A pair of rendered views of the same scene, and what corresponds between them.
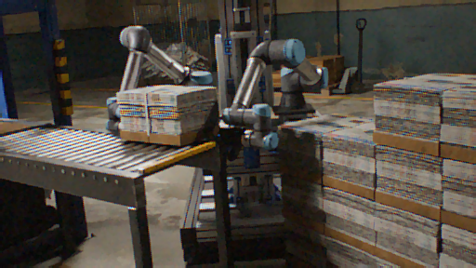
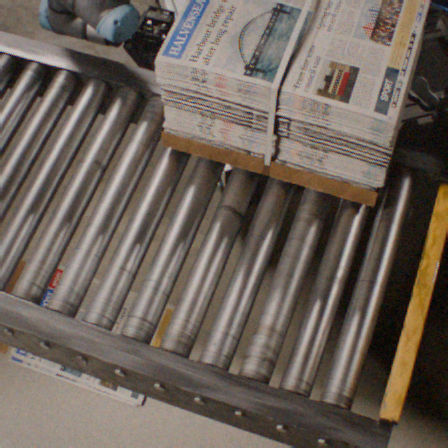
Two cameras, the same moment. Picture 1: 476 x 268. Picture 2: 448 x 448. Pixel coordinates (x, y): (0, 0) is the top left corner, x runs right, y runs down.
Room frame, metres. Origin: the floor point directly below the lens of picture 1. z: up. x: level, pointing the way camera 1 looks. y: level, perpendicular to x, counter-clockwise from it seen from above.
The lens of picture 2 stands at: (1.63, 0.68, 1.93)
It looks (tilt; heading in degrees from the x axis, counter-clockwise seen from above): 61 degrees down; 343
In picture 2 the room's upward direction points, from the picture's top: straight up
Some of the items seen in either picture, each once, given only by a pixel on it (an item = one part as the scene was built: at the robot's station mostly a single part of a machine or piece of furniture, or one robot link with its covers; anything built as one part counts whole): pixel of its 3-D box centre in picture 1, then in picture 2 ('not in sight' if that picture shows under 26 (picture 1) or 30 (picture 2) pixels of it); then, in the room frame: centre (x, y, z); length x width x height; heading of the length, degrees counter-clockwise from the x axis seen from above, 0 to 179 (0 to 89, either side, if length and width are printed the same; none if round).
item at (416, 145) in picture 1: (436, 133); not in sight; (1.89, -0.73, 0.86); 0.38 x 0.29 x 0.04; 123
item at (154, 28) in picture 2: not in sight; (143, 33); (2.68, 0.53, 0.81); 0.12 x 0.08 x 0.09; 54
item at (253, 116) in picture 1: (258, 117); not in sight; (2.22, -0.09, 0.90); 0.11 x 0.08 x 0.11; 62
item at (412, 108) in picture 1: (437, 111); not in sight; (1.89, -0.74, 0.95); 0.38 x 0.29 x 0.23; 123
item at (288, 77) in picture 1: (292, 77); not in sight; (2.88, -0.31, 0.98); 0.13 x 0.12 x 0.14; 62
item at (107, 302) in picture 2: (105, 153); (148, 213); (2.30, 0.61, 0.77); 0.47 x 0.05 x 0.05; 144
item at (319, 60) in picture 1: (307, 74); not in sight; (8.88, -1.22, 0.28); 1.20 x 0.83 x 0.57; 54
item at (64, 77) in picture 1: (62, 77); not in sight; (3.16, 1.04, 1.05); 0.05 x 0.05 x 0.45; 54
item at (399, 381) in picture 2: (180, 156); (422, 295); (2.02, 0.24, 0.81); 0.43 x 0.03 x 0.02; 144
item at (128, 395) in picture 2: not in sight; (95, 332); (2.44, 0.79, 0.01); 0.37 x 0.28 x 0.01; 54
